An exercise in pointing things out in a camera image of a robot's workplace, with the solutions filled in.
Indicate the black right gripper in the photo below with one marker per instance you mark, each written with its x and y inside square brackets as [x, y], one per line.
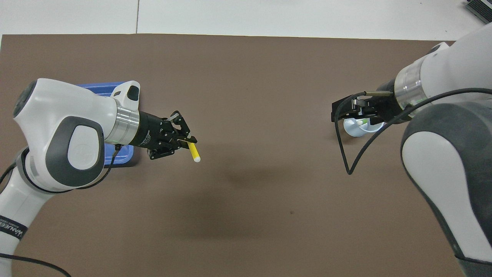
[386, 109]

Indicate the brown table mat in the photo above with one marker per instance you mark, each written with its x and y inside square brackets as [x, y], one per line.
[246, 77]

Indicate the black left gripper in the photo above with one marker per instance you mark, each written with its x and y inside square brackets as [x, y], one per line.
[153, 132]

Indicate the yellow marker pen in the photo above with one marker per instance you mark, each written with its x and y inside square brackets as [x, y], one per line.
[194, 153]

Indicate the blue plastic tray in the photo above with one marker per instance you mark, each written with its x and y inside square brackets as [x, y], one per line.
[98, 87]

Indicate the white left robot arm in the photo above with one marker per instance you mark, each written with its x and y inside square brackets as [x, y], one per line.
[46, 104]

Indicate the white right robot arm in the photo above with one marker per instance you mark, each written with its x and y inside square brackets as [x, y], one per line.
[442, 161]

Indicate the dark ribbed box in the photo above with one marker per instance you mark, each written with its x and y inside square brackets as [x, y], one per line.
[482, 7]

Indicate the green marker pen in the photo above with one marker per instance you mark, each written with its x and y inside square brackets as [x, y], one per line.
[363, 122]

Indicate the clear plastic cup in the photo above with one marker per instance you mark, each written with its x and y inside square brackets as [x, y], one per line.
[355, 130]

